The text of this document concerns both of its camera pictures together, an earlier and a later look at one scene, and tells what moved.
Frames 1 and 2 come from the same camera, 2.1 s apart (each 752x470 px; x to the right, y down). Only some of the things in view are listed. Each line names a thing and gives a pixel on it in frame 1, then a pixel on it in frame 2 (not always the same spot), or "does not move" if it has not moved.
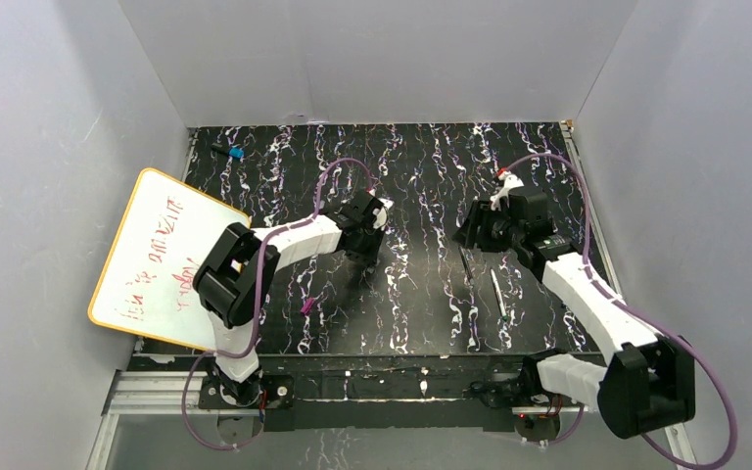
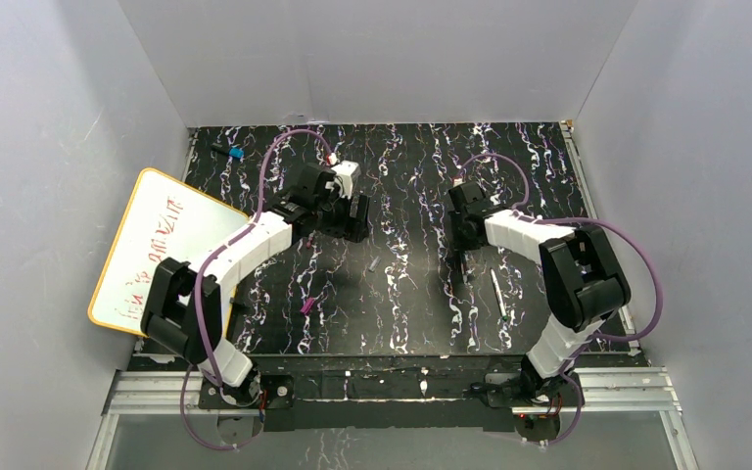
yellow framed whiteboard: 165,230 does not move
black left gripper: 363,239 -> 356,218
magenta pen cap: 307,305 does not move
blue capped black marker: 232,151 does not move
